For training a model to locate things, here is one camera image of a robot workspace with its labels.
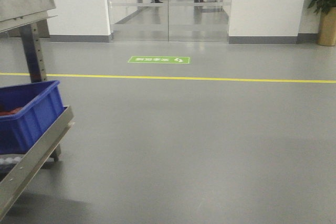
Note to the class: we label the blue bin on lower rack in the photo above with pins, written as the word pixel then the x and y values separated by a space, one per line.
pixel 42 105

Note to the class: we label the red items in bin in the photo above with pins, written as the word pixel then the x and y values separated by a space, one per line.
pixel 4 112

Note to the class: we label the green floor sign sticker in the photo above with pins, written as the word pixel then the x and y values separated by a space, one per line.
pixel 160 59

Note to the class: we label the glass double door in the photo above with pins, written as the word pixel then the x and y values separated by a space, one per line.
pixel 169 20

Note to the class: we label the white roller wheels track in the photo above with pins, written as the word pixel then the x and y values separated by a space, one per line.
pixel 7 163

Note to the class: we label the gold cylindrical planter pot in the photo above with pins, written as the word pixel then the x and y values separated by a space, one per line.
pixel 326 36

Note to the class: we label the stainless steel flow rack frame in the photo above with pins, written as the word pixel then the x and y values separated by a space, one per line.
pixel 25 15

